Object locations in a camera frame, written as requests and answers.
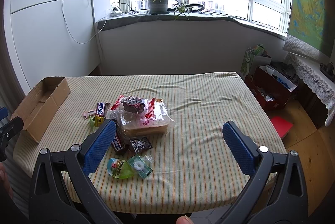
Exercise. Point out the small trailing plant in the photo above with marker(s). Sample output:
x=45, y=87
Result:
x=181, y=9

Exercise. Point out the red book on floor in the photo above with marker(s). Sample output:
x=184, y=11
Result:
x=281, y=125

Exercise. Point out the black small snack packet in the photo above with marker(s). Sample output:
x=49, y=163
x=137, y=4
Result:
x=138, y=145

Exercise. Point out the green jelly cup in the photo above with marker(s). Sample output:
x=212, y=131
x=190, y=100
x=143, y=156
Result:
x=119, y=168

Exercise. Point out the red storage box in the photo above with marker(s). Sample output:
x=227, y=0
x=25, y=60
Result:
x=270, y=88

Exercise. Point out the person right hand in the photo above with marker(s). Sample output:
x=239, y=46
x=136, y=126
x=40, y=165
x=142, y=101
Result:
x=184, y=220

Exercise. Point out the snickers bar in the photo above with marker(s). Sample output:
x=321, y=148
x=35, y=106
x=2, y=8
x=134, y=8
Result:
x=119, y=145
x=100, y=109

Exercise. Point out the pink small candy packet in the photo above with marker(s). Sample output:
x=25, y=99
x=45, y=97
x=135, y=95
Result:
x=89, y=113

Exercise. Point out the yellow candy packet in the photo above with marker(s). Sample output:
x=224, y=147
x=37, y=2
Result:
x=98, y=120

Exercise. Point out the green mint candy packet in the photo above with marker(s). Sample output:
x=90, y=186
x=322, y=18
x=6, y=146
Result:
x=141, y=164

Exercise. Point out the power strip on sill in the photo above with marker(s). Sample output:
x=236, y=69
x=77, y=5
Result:
x=115, y=11

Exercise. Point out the chocolate cake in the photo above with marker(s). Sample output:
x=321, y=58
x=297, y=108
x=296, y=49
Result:
x=135, y=105

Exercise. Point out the person left hand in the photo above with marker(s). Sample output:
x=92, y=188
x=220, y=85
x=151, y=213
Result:
x=5, y=180

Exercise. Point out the green shopping bag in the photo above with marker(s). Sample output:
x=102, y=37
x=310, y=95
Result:
x=254, y=57

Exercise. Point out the brown cardboard box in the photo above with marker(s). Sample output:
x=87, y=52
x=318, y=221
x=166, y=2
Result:
x=40, y=105

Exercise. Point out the striped table cloth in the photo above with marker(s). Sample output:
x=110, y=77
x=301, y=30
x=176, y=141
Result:
x=193, y=168

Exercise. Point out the white lace cloth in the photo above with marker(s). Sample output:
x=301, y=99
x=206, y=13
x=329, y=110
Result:
x=310, y=73

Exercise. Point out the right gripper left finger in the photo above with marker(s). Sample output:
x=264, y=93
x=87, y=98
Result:
x=61, y=190

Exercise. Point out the landscape wall painting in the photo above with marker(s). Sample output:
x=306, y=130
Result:
x=312, y=21

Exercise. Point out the bagged toast bread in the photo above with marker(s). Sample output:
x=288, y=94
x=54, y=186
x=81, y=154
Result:
x=138, y=125

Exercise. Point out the white cabinet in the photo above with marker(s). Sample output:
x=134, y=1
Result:
x=49, y=38

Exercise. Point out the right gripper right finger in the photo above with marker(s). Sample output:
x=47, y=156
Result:
x=288, y=200

